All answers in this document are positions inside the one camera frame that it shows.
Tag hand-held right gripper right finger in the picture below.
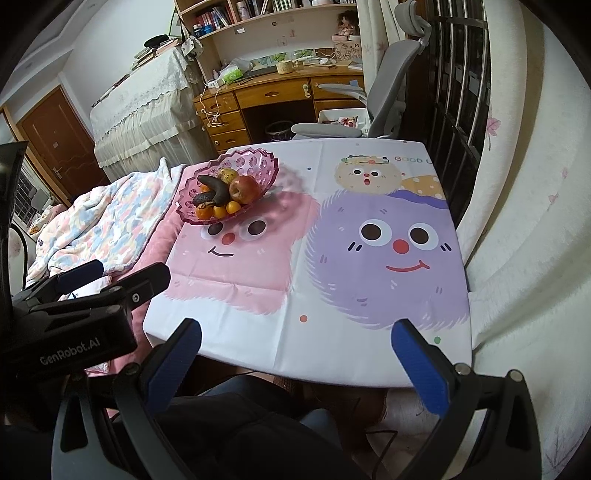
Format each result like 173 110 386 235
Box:
391 318 541 480

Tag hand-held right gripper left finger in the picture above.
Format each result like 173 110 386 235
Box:
51 318 204 480

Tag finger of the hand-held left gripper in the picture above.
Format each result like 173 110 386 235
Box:
28 262 171 321
11 259 105 303

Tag blackened banana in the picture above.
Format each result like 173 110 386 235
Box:
196 174 230 206

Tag red apple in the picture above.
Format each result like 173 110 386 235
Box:
229 175 261 203

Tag pink glass bowl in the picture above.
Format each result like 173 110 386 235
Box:
173 147 281 227

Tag pink bedding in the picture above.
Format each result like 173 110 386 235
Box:
83 164 190 376

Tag floral fleece blanket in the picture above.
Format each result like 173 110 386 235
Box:
25 157 186 288

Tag person's legs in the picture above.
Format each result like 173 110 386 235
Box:
152 374 366 480

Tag cartoon printed tablecloth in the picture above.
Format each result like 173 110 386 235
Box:
142 138 474 389

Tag brown wooden door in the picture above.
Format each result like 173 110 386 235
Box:
17 85 112 200

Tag white lace cover cloth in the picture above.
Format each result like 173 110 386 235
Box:
89 45 219 169

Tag white butterfly print curtain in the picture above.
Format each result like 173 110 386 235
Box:
455 0 591 480

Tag dark waste basket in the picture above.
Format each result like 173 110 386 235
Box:
265 121 294 142

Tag wooden desk with drawers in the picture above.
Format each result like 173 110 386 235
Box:
192 64 370 156

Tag stack of books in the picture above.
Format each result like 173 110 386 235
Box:
133 39 182 71

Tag white storage box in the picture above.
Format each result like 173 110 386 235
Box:
318 108 373 136

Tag metal window grille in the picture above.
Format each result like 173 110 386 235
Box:
414 0 491 224

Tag wooden bookshelf with books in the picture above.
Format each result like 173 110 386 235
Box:
174 0 362 48

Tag grey office chair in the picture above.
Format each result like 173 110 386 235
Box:
291 0 433 140

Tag pale pink gift box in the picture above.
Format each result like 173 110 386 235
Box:
333 39 363 64

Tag doll figure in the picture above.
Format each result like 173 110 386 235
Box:
337 11 359 38

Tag white charging cable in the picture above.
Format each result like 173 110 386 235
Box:
196 85 223 128

